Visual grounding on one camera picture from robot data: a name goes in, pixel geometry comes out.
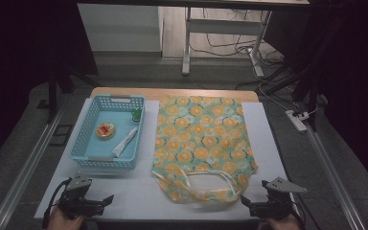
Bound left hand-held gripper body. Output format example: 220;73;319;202
58;176;98;220

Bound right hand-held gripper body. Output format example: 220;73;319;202
258;176;308;220

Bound blue plastic basket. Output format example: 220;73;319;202
70;94;147;171

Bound white tube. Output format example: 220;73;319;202
111;126;139;158

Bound orange-print fabric bag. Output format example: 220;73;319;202
151;95;260;205

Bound small green bottle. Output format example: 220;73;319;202
130;107;143;124

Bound person's right hand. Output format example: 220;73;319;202
266;213;304;230

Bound person's left hand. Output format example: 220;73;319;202
46;206;85;230

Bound white table mat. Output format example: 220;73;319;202
34;98;301;221

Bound black floor plate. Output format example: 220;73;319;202
51;124;75;148

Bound white power strip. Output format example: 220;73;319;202
285;109;311;133

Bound black stand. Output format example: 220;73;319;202
262;18;336;132
46;61;101;125

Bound grey cabinet panel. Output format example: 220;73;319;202
77;3;165;53

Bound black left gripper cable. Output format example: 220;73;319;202
42;177;73;229

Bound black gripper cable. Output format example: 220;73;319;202
291;195;315;230
42;177;73;229

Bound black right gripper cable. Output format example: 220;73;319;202
291;195;315;230

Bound aluminium rail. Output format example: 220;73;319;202
305;124;367;230
0;103;69;230

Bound white cable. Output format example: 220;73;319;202
252;65;319;118

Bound black floor cables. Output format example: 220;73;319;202
190;8;284;66

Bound white desk frame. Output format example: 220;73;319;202
181;7;273;78

